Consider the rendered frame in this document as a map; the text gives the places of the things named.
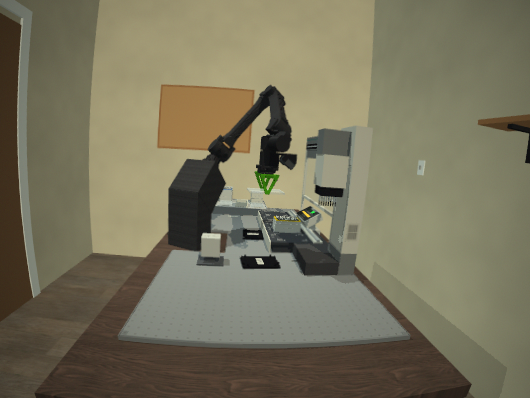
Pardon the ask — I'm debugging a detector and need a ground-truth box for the yellow tip rack with grey top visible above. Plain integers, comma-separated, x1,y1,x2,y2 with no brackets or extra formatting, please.
272,216,301,233

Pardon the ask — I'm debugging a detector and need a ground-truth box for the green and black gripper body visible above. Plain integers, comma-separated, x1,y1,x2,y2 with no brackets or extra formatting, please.
256,151,279,175

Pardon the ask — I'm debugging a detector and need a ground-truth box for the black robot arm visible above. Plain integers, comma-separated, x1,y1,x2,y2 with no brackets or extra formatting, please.
203,85,297,170

